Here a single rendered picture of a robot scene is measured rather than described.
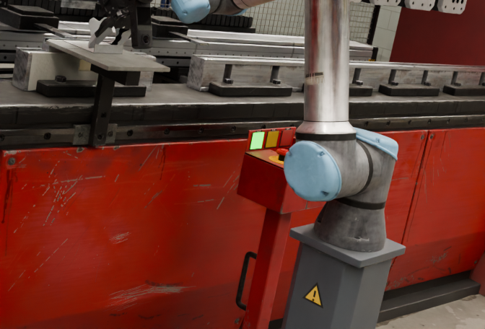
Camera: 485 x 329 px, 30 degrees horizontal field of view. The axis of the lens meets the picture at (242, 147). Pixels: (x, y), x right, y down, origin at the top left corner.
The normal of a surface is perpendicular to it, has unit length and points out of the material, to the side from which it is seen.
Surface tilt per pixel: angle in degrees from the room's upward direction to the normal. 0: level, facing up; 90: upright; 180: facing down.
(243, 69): 90
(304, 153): 97
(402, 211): 90
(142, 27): 73
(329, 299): 90
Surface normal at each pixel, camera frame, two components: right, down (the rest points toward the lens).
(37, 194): 0.68, 0.30
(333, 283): -0.65, 0.07
